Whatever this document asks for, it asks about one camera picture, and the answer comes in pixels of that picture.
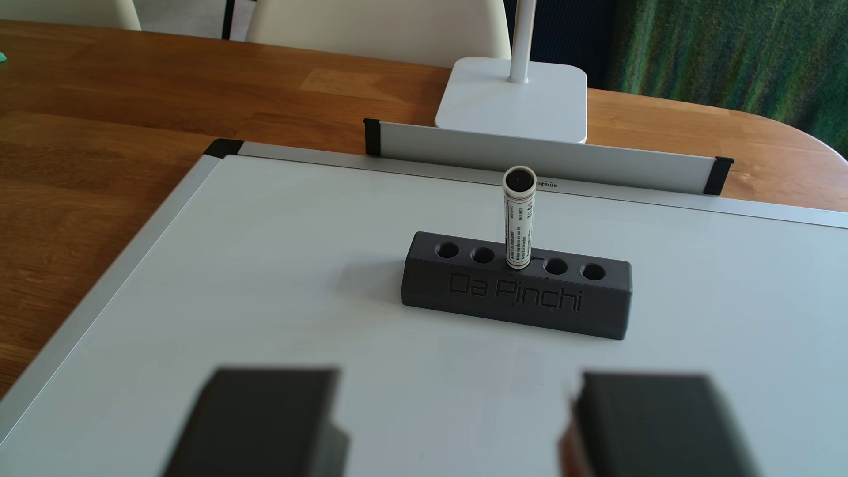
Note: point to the white whiteboard marker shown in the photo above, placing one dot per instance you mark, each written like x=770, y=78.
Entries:
x=519, y=225

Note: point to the grey Da Pinchi marker holder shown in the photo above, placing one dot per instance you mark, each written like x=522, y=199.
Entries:
x=517, y=298

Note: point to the aluminium whiteboard pen tray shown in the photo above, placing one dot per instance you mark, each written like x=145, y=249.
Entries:
x=464, y=149

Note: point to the green curtain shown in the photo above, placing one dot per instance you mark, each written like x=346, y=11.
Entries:
x=729, y=53

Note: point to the cream chair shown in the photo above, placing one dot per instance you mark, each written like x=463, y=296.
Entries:
x=371, y=26
x=66, y=12

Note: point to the whiteboard with aluminium frame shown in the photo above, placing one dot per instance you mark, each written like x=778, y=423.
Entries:
x=265, y=298

